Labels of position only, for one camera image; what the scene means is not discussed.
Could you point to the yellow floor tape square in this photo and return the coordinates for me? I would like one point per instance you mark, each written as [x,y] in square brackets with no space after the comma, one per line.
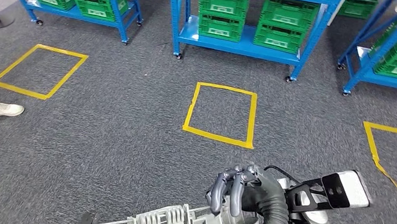
[388,129]
[19,90]
[217,137]

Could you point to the white desk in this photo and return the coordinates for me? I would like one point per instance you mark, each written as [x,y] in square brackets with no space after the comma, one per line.
[336,9]

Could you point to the grey round stanchion base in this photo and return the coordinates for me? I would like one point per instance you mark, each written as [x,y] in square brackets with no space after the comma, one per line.
[1,22]

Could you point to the grey plastic wheel cover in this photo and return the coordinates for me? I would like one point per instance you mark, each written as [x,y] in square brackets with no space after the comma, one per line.
[165,221]

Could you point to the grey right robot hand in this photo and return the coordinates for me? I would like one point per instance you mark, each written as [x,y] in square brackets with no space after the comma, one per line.
[259,186]

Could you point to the person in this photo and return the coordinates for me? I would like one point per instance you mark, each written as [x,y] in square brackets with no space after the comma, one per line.
[5,109]

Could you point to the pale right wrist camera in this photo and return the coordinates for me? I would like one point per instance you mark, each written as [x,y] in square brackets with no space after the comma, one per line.
[354,189]

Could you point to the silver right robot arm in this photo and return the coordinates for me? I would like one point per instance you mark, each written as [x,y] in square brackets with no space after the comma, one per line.
[274,220]

